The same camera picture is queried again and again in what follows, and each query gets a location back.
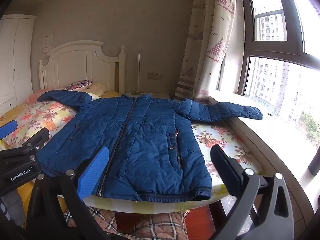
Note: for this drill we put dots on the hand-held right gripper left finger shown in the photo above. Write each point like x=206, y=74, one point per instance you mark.
x=95, y=172

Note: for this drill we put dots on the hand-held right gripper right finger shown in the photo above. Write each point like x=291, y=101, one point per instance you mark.
x=225, y=170

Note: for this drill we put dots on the blue quilted jacket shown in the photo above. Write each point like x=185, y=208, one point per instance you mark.
x=150, y=142

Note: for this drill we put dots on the white nightstand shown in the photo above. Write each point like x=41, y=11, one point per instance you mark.
x=160, y=95

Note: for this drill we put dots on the cream textured pillow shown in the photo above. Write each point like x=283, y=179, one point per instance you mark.
x=98, y=88

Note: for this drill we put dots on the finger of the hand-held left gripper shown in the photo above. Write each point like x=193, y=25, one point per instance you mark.
x=37, y=138
x=7, y=128

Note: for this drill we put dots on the white wardrobe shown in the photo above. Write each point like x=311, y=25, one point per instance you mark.
x=15, y=62

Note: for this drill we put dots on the white wooden headboard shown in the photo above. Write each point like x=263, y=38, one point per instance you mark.
x=82, y=67

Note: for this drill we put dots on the white window sill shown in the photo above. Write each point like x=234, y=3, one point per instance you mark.
x=275, y=135

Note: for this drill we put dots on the yellow daisy bedsheet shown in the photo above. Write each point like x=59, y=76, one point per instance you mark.
x=23, y=192

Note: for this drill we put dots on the person's left forearm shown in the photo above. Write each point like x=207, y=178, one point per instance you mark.
x=11, y=205

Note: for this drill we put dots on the purple patterned pillow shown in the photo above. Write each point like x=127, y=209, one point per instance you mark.
x=80, y=85

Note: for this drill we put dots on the dark framed window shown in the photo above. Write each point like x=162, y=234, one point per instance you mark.
x=275, y=47

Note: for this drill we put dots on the thin silver pole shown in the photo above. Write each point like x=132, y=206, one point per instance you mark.
x=138, y=72

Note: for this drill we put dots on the floral blanket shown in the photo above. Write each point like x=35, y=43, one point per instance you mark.
x=225, y=140

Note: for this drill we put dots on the beige wall socket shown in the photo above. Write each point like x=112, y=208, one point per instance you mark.
x=155, y=75

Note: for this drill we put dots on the plaid quilted pants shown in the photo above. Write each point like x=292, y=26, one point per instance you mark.
x=160, y=225

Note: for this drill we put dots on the sailboat print curtain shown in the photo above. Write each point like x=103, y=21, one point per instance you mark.
x=207, y=42

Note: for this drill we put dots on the yellow pillow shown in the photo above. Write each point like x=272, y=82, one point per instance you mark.
x=111, y=94

